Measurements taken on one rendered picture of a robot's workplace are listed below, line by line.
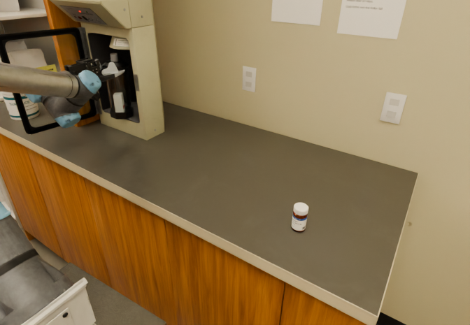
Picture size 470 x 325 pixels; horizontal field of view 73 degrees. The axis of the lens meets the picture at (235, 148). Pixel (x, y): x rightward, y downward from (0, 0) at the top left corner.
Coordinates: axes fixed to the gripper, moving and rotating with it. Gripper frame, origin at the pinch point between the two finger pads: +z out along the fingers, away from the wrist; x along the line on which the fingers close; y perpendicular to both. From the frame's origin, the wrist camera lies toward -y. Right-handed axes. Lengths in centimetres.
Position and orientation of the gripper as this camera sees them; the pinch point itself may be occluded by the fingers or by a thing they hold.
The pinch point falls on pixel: (115, 70)
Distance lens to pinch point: 146.8
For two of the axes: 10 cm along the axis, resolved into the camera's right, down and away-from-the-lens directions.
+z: 5.5, -4.5, 7.1
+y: -0.2, -8.5, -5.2
